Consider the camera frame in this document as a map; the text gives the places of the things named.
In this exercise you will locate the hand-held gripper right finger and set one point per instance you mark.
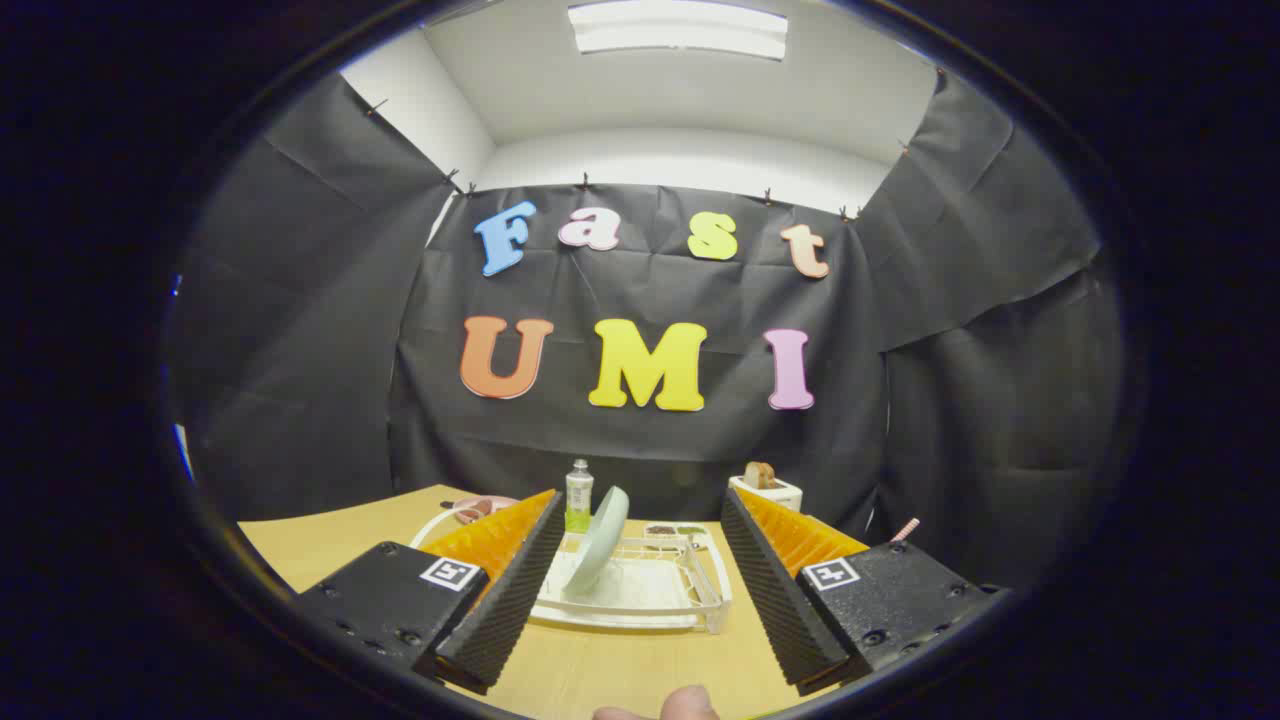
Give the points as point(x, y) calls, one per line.
point(775, 600)

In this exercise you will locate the white toaster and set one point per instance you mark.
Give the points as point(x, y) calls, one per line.
point(785, 493)

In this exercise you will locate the pale green plate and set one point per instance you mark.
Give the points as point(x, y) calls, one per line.
point(600, 545)

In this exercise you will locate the pink plate with food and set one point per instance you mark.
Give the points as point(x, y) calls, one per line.
point(475, 512)

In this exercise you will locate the white compartment tray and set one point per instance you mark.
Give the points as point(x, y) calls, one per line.
point(675, 530)

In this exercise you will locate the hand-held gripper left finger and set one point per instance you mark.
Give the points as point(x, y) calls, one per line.
point(510, 610)

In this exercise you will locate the white dish rack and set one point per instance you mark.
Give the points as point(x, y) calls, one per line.
point(640, 590)

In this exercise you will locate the clear bottle green liquid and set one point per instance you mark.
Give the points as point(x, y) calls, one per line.
point(579, 495)

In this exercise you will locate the brown bread slice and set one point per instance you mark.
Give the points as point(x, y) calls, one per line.
point(759, 475)

